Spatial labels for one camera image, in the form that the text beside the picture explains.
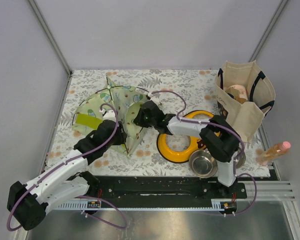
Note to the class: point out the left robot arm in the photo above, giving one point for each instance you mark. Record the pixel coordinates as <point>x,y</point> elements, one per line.
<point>30,202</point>

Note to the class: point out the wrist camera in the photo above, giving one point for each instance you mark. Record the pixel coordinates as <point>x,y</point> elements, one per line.
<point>153,98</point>
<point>108,114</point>

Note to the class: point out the pink cap plastic bottle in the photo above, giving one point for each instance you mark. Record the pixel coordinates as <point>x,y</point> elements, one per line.
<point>276,151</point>

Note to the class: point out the avocado print cushion mat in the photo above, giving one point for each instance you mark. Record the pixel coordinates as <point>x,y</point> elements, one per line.
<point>131,128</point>

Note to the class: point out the green avocado pet tent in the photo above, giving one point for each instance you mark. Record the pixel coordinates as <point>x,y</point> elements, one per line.
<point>87,116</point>

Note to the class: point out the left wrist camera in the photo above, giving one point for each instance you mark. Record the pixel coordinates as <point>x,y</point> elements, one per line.
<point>108,114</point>

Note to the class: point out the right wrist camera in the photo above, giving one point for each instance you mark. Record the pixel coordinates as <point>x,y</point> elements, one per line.
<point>153,98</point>

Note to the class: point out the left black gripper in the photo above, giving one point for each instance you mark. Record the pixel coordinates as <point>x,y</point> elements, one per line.
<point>122,136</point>

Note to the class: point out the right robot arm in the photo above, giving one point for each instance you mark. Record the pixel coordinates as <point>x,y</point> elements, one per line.
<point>220,139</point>

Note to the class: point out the steel pet bowl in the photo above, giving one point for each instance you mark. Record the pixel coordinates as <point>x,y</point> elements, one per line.
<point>240,161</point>
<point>202,164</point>

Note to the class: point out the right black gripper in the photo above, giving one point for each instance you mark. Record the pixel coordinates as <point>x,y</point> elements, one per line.
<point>138,120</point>

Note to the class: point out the beige canvas tote bag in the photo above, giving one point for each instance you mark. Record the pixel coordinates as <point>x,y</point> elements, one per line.
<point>244,118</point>

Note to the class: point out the white slotted cable duct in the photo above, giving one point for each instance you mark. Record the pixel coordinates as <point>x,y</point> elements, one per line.
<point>80,205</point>

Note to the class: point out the floral table mat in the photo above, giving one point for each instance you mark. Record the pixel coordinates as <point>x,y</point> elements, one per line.
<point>184,89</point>

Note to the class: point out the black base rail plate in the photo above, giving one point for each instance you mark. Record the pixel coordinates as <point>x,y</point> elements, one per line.
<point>154,192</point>

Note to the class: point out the yellow double bowl stand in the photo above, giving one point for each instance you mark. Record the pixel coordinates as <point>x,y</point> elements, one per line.
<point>178,148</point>

